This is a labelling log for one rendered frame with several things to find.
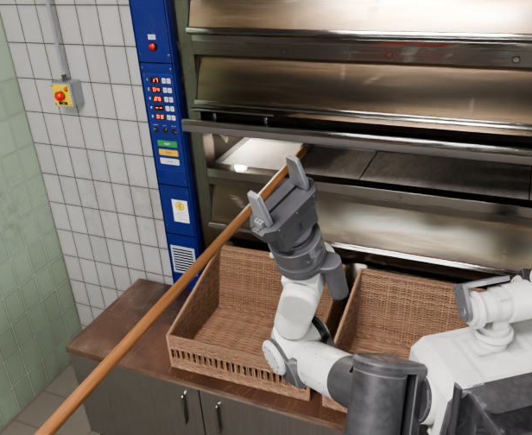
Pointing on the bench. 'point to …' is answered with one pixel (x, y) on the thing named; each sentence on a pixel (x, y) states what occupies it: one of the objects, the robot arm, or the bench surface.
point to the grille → (182, 258)
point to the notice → (180, 211)
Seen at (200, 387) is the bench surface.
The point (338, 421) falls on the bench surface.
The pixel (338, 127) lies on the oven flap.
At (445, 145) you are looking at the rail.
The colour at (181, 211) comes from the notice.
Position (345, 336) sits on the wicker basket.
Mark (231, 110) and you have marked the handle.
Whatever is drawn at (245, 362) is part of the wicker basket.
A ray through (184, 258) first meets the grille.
